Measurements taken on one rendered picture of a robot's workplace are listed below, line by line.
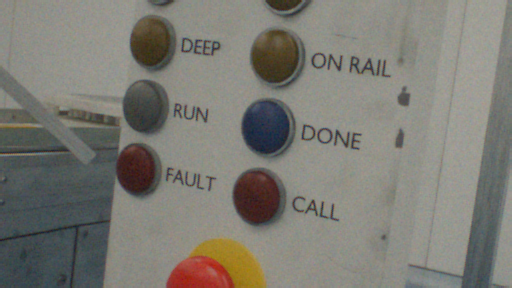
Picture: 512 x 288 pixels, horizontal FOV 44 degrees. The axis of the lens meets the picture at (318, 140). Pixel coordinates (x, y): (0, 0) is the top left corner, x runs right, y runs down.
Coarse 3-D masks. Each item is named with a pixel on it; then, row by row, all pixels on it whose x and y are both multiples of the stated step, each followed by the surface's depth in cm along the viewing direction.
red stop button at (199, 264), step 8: (200, 256) 31; (184, 264) 31; (192, 264) 31; (200, 264) 31; (208, 264) 31; (216, 264) 31; (176, 272) 31; (184, 272) 31; (192, 272) 31; (200, 272) 30; (208, 272) 30; (216, 272) 30; (224, 272) 30; (168, 280) 31; (176, 280) 31; (184, 280) 31; (192, 280) 30; (200, 280) 30; (208, 280) 30; (216, 280) 30; (224, 280) 30; (232, 280) 31
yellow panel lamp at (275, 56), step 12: (264, 36) 31; (276, 36) 31; (288, 36) 31; (252, 48) 31; (264, 48) 31; (276, 48) 31; (288, 48) 30; (252, 60) 31; (264, 60) 31; (276, 60) 31; (288, 60) 30; (264, 72) 31; (276, 72) 31; (288, 72) 31
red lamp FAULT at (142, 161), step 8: (128, 152) 35; (136, 152) 35; (144, 152) 35; (120, 160) 35; (128, 160) 35; (136, 160) 35; (144, 160) 34; (152, 160) 34; (120, 168) 35; (128, 168) 35; (136, 168) 35; (144, 168) 34; (152, 168) 34; (120, 176) 35; (128, 176) 35; (136, 176) 35; (144, 176) 34; (152, 176) 34; (128, 184) 35; (136, 184) 35; (144, 184) 34; (136, 192) 35
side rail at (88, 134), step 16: (0, 128) 100; (16, 128) 103; (32, 128) 106; (80, 128) 115; (96, 128) 119; (112, 128) 122; (0, 144) 101; (16, 144) 103; (32, 144) 106; (48, 144) 109
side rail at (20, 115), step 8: (0, 112) 130; (8, 112) 132; (16, 112) 134; (24, 112) 135; (64, 112) 145; (0, 120) 131; (8, 120) 132; (16, 120) 134; (24, 120) 136; (32, 120) 138
